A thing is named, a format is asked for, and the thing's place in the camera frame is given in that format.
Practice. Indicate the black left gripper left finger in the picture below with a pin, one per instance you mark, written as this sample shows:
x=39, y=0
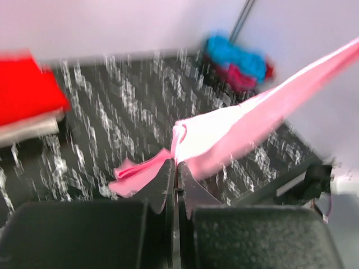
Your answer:
x=127, y=233

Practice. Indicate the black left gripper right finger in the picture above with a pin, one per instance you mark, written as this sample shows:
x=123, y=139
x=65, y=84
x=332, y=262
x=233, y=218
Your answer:
x=265, y=236

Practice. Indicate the pink t shirt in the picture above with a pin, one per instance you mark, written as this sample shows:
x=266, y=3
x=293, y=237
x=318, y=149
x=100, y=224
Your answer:
x=209, y=141

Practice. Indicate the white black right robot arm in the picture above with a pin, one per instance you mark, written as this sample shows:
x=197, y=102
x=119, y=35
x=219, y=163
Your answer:
x=333, y=179

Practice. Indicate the folded white t shirt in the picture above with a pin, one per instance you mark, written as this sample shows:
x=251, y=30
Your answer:
x=29, y=128

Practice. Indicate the magenta t shirt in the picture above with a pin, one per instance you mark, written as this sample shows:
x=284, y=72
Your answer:
x=238, y=81

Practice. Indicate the dark red t shirt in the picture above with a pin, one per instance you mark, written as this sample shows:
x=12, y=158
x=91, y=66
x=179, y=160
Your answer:
x=270, y=70

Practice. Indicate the blue t shirt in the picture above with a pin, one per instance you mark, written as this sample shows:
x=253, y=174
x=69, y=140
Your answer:
x=223, y=52

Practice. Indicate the folded red t shirt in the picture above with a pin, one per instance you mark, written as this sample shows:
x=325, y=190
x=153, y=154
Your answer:
x=26, y=90

